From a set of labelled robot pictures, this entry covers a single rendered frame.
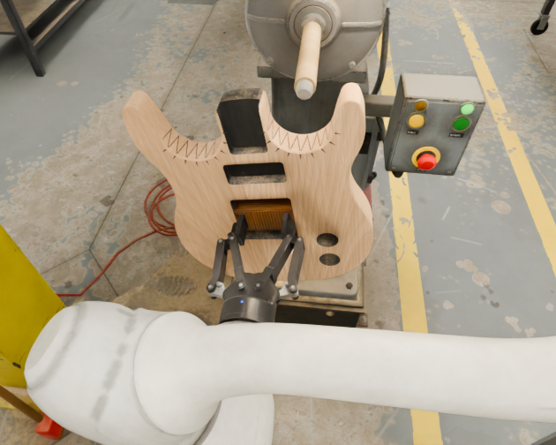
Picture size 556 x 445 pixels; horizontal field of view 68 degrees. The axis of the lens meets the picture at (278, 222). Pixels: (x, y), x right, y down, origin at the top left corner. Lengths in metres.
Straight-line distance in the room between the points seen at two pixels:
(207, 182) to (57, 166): 2.08
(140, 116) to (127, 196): 1.75
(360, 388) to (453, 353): 0.07
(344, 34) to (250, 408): 0.64
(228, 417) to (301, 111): 0.81
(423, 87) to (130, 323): 0.73
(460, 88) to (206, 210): 0.57
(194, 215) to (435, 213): 1.71
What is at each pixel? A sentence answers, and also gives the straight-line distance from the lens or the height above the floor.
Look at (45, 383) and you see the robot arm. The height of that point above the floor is 1.26.
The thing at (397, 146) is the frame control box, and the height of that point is 1.00.
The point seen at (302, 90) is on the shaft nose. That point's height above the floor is 1.26.
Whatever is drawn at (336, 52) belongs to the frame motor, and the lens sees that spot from 0.84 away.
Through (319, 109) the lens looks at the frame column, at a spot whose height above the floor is 0.96.
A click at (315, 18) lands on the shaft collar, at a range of 0.78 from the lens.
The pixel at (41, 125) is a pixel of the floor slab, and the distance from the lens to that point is 3.06.
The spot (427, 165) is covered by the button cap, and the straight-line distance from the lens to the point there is 0.96.
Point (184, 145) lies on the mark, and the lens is 0.65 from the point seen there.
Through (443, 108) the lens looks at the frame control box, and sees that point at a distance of 0.91.
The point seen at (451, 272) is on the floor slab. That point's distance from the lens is 2.05.
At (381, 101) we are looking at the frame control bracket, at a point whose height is 1.04.
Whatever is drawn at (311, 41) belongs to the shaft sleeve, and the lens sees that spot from 0.71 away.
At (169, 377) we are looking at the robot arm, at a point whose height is 1.25.
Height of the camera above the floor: 1.57
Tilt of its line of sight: 49 degrees down
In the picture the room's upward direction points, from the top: straight up
